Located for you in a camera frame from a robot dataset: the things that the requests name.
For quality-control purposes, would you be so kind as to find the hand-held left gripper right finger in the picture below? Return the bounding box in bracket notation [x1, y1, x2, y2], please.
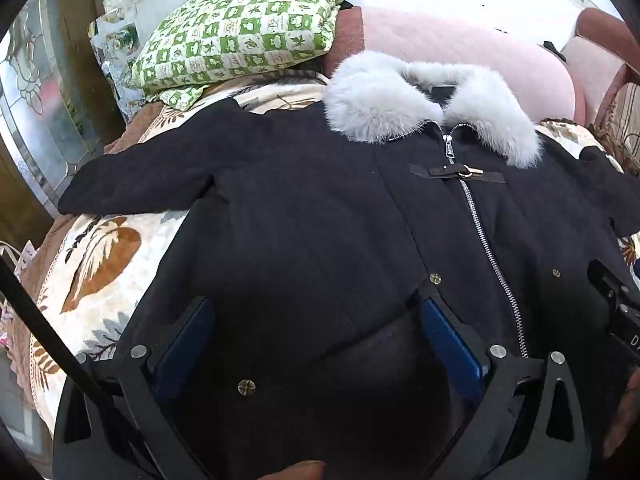
[419, 297, 592, 480]

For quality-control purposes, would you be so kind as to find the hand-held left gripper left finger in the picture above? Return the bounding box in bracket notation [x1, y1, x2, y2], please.
[64, 297, 217, 480]

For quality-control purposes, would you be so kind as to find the black coat with fur collar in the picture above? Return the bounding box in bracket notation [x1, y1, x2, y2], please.
[57, 52, 640, 480]

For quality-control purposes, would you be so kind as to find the person's right forearm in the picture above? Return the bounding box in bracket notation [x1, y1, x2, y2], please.
[602, 375, 640, 461]

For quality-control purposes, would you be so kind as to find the leaf print blanket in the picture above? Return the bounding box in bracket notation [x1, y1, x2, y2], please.
[10, 80, 640, 436]

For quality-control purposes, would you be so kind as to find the striped floral cushion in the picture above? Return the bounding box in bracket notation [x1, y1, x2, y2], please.
[597, 80, 640, 176]

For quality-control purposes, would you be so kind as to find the patterned glass door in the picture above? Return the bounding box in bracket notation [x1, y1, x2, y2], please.
[0, 0, 103, 211]

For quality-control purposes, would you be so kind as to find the green white patterned pillow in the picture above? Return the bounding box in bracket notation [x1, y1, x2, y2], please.
[127, 0, 349, 111]

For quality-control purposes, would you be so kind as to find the black cable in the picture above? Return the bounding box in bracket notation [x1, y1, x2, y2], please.
[0, 256, 168, 480]

